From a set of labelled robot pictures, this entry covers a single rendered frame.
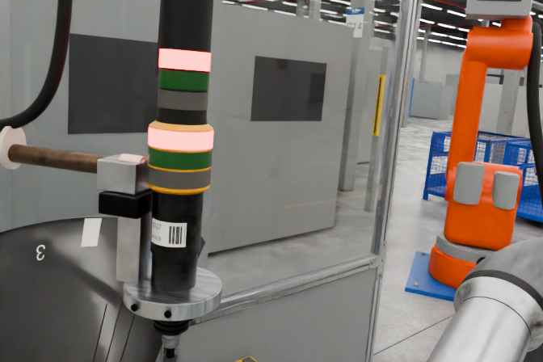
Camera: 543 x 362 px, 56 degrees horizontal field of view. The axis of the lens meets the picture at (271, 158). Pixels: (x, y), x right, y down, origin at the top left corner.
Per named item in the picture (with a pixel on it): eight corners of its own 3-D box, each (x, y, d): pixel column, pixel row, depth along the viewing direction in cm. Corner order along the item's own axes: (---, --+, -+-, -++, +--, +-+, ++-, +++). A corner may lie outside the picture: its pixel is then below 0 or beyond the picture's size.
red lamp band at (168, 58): (149, 66, 33) (150, 47, 33) (171, 68, 36) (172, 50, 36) (198, 70, 32) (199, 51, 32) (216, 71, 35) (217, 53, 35)
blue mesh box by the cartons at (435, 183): (420, 199, 718) (430, 130, 701) (465, 190, 802) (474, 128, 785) (480, 215, 653) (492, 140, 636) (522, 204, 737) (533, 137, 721)
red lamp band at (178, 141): (136, 145, 33) (136, 127, 33) (165, 138, 37) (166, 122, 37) (198, 153, 32) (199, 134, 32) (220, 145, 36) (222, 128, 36)
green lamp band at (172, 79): (149, 86, 33) (149, 68, 33) (170, 86, 36) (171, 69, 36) (197, 91, 32) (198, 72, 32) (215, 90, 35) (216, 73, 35)
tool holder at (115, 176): (76, 305, 35) (77, 163, 33) (128, 268, 41) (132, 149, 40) (199, 330, 33) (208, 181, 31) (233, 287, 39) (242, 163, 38)
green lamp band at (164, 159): (135, 165, 33) (136, 146, 33) (164, 155, 38) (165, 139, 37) (197, 173, 32) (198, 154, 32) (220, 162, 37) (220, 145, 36)
